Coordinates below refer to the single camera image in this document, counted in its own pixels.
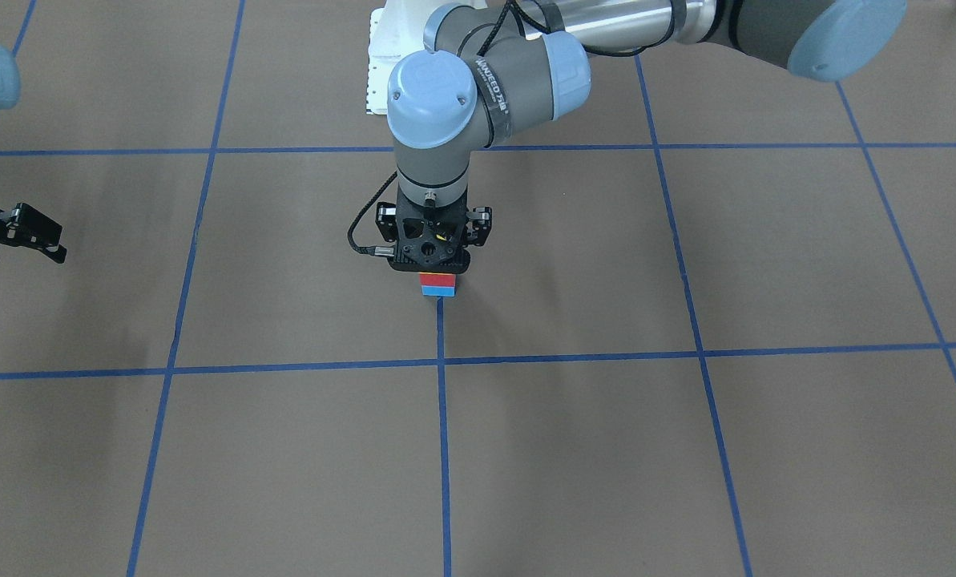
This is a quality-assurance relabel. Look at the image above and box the red foam block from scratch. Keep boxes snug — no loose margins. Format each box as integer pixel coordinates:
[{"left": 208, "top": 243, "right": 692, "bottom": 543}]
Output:
[{"left": 419, "top": 272, "right": 457, "bottom": 289}]

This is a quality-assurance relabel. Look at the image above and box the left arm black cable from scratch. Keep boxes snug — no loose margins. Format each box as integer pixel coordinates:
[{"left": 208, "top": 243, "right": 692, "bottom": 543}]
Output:
[{"left": 347, "top": 0, "right": 687, "bottom": 257}]

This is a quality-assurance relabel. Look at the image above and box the white camera pillar base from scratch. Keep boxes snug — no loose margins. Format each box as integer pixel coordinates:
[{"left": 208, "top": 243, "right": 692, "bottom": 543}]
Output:
[{"left": 365, "top": 1, "right": 442, "bottom": 116}]

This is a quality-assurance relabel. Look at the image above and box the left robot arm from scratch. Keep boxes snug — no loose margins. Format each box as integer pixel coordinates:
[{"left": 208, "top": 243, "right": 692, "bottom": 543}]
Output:
[{"left": 372, "top": 1, "right": 907, "bottom": 252}]

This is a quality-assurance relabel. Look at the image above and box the blue foam block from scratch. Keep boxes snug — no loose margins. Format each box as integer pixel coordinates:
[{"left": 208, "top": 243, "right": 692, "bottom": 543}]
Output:
[{"left": 422, "top": 285, "right": 456, "bottom": 298}]

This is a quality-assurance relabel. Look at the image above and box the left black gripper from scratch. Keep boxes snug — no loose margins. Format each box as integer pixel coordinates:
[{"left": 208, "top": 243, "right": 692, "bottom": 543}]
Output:
[{"left": 375, "top": 185, "right": 492, "bottom": 246}]

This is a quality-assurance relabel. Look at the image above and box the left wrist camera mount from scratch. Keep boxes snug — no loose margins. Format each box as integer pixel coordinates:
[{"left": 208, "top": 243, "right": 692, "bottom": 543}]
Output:
[{"left": 387, "top": 240, "right": 471, "bottom": 275}]

